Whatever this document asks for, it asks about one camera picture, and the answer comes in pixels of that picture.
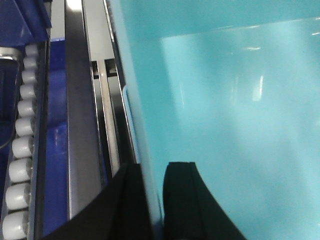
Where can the light blue plastic bin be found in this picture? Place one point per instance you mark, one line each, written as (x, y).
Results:
(233, 86)

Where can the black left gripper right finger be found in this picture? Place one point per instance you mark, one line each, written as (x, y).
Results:
(190, 210)

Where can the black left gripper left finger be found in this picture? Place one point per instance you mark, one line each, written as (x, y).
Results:
(119, 212)

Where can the blue bin beside track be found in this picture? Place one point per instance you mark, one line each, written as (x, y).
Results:
(56, 176)

